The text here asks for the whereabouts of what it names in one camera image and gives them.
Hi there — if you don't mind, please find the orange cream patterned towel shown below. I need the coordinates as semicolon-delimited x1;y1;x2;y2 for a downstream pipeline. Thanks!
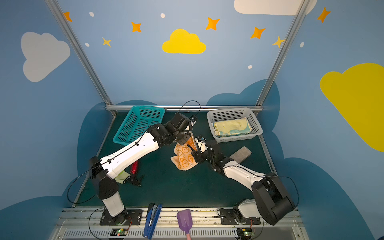
171;136;198;171

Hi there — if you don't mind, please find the plain mint green towel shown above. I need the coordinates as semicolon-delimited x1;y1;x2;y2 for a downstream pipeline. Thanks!
213;118;252;138

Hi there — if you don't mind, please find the teal plastic basket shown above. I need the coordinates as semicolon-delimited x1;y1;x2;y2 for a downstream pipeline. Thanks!
113;106;166;146

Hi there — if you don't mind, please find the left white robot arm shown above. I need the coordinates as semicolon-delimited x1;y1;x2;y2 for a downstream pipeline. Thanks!
90;113;197;217

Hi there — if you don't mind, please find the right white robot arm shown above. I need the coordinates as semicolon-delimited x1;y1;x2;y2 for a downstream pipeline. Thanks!
191;137;298;226

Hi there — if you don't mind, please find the grey sponge block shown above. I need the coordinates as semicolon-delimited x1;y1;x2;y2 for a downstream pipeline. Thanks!
230;146;252;164

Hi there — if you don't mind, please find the grey plastic basket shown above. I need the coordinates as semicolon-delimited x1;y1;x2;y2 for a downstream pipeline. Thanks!
207;108;263;143

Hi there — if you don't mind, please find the purple plastic scoop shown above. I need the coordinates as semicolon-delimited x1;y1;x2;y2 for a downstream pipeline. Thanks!
177;209;193;240

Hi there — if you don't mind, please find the blue stapler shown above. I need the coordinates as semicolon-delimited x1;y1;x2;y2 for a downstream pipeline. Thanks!
143;203;163;240

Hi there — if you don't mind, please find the right green circuit board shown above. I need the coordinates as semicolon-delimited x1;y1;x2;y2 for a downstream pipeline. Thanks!
236;228;255;240

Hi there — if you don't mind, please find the green circuit board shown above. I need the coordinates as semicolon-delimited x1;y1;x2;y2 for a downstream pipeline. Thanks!
236;228;255;240
110;229;129;237

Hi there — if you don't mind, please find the left green circuit board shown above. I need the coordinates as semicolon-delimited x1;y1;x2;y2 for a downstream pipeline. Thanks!
110;229;129;237

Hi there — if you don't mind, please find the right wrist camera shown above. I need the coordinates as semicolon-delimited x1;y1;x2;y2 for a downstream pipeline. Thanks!
195;136;207;153

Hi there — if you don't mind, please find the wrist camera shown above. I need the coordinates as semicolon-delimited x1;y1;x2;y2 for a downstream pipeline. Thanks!
189;115;198;132
195;136;207;153

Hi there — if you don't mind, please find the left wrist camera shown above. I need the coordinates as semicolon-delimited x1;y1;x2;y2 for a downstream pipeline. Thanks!
189;115;198;132

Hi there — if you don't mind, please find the red handled tool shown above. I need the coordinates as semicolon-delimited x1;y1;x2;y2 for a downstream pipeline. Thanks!
130;161;139;175

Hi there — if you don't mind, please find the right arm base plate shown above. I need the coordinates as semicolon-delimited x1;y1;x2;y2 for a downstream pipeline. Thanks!
217;208;262;225

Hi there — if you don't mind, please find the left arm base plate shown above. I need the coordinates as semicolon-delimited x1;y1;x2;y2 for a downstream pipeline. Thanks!
100;209;143;226

